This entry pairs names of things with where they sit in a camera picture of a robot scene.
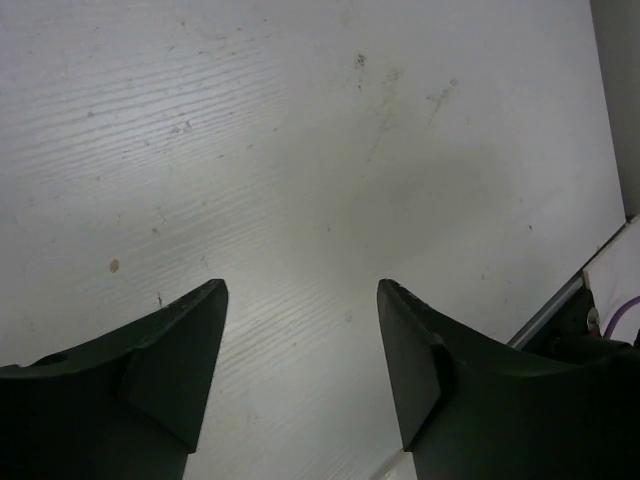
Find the aluminium table edge rail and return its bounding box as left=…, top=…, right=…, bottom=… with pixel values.
left=509, top=216, right=639, bottom=349

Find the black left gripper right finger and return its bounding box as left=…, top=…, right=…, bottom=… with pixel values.
left=377, top=279, right=639, bottom=479

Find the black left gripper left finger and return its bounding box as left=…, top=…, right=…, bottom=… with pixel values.
left=1, top=279, right=228, bottom=479

